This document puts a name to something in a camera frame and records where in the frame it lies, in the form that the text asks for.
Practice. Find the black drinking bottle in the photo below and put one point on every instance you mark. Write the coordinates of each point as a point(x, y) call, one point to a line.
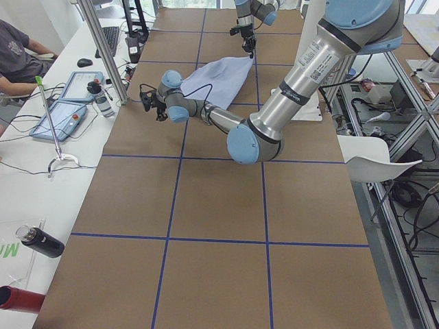
point(40, 241)

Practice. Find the red fire extinguisher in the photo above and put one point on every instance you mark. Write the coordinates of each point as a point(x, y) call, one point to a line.
point(21, 300)

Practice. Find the seated person grey shirt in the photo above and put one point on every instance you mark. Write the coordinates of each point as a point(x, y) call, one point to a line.
point(22, 59)

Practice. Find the white plastic chair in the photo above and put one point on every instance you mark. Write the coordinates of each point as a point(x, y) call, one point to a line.
point(368, 160)

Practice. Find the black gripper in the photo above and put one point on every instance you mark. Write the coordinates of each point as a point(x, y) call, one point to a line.
point(158, 102)
point(246, 33)

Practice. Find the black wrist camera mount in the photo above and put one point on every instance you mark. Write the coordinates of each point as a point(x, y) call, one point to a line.
point(147, 96)
point(234, 30)

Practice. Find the teach pendant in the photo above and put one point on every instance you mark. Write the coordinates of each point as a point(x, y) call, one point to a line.
point(75, 88)
point(65, 116)

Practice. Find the light blue striped shirt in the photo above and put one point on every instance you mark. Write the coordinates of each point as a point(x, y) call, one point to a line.
point(219, 81)

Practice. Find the green tipped metal stand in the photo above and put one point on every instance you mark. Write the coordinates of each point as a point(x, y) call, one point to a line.
point(60, 155)

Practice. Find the black keyboard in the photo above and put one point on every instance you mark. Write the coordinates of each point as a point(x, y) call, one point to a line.
point(112, 38)

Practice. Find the upper teach pendant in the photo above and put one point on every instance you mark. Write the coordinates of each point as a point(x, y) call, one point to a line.
point(75, 88)

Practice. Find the lower teach pendant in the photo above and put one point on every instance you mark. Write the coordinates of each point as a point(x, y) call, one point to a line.
point(65, 116)

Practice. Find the clear plastic bottle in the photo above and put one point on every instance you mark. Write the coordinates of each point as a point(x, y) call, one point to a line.
point(96, 90)

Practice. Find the aluminium frame post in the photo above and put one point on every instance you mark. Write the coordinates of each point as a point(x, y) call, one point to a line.
point(99, 38)

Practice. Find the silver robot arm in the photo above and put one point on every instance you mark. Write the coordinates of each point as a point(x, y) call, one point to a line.
point(247, 10)
point(345, 29)

